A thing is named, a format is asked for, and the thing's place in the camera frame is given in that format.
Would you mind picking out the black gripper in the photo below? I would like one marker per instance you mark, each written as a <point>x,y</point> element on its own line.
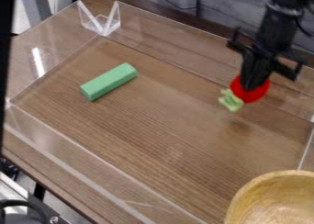
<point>261,62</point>

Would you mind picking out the red toy fruit green stem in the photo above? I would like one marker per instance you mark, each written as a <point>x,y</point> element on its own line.
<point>235,96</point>

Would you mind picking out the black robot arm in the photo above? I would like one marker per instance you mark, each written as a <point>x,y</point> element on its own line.
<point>281,23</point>

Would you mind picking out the green rectangular block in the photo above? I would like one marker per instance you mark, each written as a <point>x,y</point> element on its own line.
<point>110,80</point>

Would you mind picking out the wooden bowl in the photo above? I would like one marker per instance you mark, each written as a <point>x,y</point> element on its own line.
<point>276,198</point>

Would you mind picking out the black equipment bottom left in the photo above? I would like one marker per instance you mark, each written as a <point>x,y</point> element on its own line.
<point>26,212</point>

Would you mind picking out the clear acrylic tray enclosure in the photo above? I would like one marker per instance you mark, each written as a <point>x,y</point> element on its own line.
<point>154,154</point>

